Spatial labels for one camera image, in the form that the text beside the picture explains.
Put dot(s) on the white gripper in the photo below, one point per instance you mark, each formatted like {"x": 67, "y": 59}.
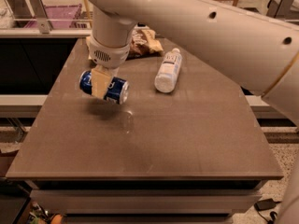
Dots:
{"x": 109, "y": 56}

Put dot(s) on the blue pepsi can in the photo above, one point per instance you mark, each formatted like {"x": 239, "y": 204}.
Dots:
{"x": 117, "y": 91}

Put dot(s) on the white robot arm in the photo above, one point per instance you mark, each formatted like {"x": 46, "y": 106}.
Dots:
{"x": 258, "y": 53}

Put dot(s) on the brown chip bag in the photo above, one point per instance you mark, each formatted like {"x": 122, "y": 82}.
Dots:
{"x": 142, "y": 42}

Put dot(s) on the clear plastic water bottle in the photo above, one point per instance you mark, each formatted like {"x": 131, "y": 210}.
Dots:
{"x": 167, "y": 76}

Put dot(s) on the purple plastic crate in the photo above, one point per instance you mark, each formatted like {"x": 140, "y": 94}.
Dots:
{"x": 64, "y": 17}

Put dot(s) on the black power adapter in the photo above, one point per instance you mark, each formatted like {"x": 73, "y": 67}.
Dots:
{"x": 265, "y": 205}

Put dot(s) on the left metal rail bracket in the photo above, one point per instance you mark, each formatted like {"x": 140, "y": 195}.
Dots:
{"x": 43, "y": 23}

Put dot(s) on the metal rail bracket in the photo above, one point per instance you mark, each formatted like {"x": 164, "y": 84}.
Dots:
{"x": 43, "y": 23}
{"x": 282, "y": 10}

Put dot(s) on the grey table frame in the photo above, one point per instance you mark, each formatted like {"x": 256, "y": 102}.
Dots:
{"x": 134, "y": 206}

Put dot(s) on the right metal rail bracket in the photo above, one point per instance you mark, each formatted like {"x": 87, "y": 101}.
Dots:
{"x": 282, "y": 10}

